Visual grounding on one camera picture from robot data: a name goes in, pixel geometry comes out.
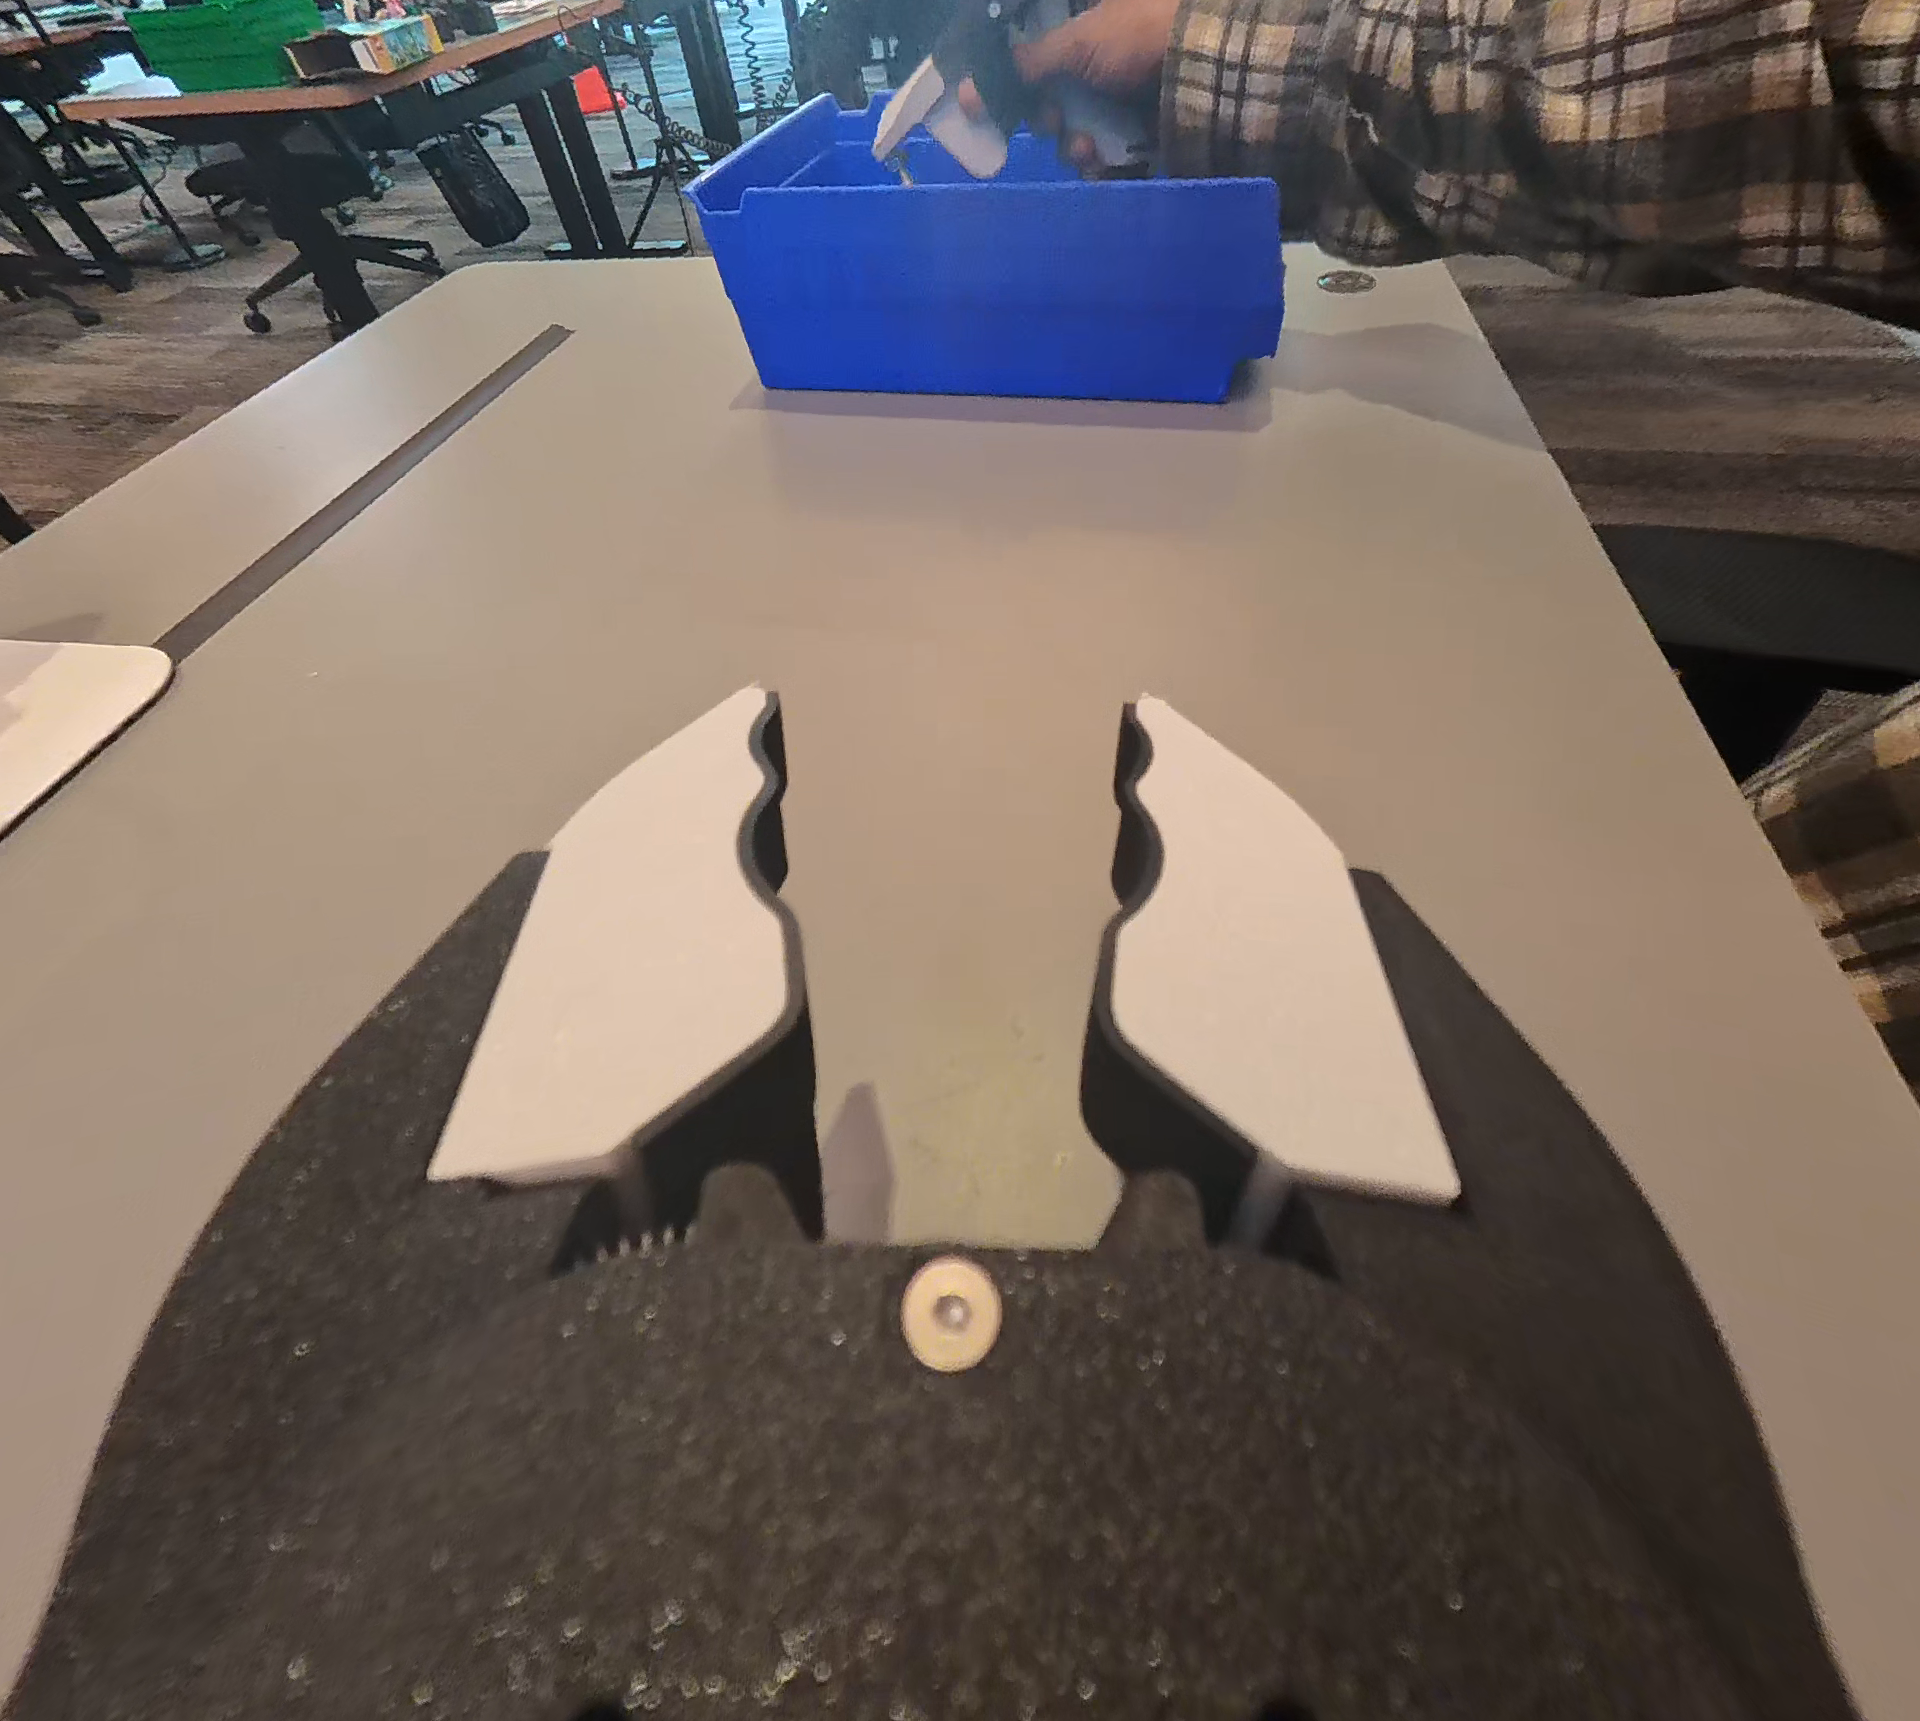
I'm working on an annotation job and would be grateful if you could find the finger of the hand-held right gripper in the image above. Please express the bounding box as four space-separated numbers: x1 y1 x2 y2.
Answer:
942 83 1012 179
874 56 947 155

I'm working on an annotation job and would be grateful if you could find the white flat pad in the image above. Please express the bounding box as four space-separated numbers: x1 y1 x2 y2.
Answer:
0 641 171 838

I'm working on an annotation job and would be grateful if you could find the blue plastic bin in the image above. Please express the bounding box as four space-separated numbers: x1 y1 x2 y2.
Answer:
680 92 1291 407

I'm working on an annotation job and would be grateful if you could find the person's right forearm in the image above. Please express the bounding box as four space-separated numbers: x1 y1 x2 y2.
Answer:
1162 0 1920 334

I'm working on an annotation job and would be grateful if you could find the person's right hand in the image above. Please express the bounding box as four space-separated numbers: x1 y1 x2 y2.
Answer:
959 0 1193 171

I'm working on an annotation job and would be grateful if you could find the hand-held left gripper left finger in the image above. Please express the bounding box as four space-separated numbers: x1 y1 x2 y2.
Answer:
429 683 821 1240

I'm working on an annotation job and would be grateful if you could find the person's plaid shirt torso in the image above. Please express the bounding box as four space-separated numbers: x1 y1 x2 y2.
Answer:
1742 683 1920 1091

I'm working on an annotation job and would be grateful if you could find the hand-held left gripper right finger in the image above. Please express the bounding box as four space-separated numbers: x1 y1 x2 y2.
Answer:
1080 693 1461 1246

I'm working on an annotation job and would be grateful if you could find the green plastic bin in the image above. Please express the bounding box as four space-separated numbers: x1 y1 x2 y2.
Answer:
124 0 323 92

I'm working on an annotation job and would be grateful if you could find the colourful cardboard box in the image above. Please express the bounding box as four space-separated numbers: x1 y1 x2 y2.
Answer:
285 17 445 83

